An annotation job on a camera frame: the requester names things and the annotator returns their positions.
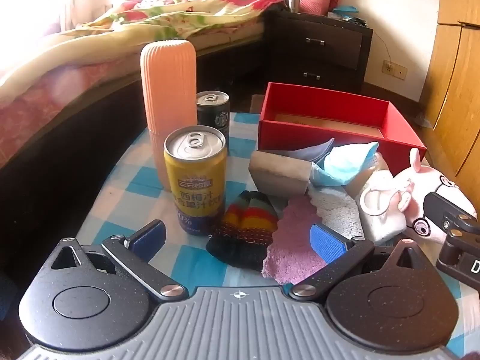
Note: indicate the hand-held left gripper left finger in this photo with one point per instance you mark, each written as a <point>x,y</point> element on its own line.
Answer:
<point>148,238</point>

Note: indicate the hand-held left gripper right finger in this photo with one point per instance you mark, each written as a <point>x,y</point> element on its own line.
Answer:
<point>326,243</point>

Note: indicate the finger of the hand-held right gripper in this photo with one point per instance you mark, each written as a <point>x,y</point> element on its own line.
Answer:
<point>446,210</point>

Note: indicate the pink plush toy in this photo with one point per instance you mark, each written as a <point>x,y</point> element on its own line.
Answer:
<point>420,191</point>

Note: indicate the purple fluffy cloth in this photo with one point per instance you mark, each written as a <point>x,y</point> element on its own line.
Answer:
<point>292,240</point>

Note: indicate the striped knit hat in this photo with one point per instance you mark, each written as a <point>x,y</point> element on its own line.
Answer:
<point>243,225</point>

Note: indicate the red cardboard box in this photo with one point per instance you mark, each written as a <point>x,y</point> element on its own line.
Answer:
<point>300,131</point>

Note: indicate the blue checkered tablecloth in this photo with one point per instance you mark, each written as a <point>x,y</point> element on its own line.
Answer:
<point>123,180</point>

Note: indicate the yellow drink can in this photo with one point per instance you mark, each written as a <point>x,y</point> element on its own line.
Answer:
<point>195,187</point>

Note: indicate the blue face mask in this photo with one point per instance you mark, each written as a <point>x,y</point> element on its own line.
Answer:
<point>345,165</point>

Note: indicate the blue-grey cloth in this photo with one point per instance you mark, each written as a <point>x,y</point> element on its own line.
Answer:
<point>315,152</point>

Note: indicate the black drink can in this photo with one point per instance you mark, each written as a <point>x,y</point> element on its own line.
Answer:
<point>212,120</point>

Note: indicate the peach ribbed bottle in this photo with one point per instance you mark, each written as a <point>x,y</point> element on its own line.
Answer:
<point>165,90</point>

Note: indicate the bed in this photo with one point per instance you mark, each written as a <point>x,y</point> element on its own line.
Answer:
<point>56,93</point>

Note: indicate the dark wooden nightstand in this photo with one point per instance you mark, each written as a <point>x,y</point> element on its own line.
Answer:
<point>330,45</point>

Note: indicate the blue plastic container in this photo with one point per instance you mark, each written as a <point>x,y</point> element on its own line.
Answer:
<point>343,10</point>

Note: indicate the pink plastic basket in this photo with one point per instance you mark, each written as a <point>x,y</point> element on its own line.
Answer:
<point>313,3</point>

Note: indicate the wall socket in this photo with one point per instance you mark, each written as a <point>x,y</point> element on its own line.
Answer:
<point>393,69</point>

